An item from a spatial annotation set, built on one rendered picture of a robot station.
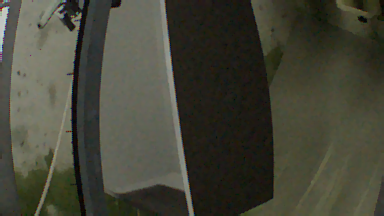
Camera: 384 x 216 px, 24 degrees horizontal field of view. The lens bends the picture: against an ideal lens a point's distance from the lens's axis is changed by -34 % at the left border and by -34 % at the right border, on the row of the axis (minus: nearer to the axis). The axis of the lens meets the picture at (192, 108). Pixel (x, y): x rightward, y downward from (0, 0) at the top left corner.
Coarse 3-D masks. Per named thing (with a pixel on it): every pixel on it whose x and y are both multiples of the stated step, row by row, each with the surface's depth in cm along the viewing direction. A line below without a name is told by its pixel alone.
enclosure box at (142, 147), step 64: (128, 0) 423; (192, 0) 367; (128, 64) 430; (192, 64) 371; (256, 64) 386; (128, 128) 435; (192, 128) 375; (256, 128) 390; (128, 192) 430; (192, 192) 379; (256, 192) 396
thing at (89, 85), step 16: (96, 0) 252; (96, 16) 252; (96, 32) 254; (96, 48) 255; (80, 64) 257; (96, 64) 256; (80, 80) 257; (96, 80) 257; (80, 96) 258; (96, 96) 258; (80, 112) 258; (96, 112) 258; (80, 128) 259; (96, 128) 259; (80, 144) 260; (96, 144) 259; (80, 160) 261; (96, 160) 260; (96, 176) 260; (96, 192) 261; (96, 208) 261
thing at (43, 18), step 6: (54, 0) 377; (60, 0) 378; (48, 6) 377; (54, 6) 376; (60, 6) 379; (42, 12) 373; (48, 12) 373; (54, 12) 377; (66, 12) 383; (42, 18) 372; (48, 18) 374; (60, 18) 383; (66, 18) 383; (36, 24) 373; (42, 24) 372; (66, 24) 384; (72, 24) 386; (72, 30) 387
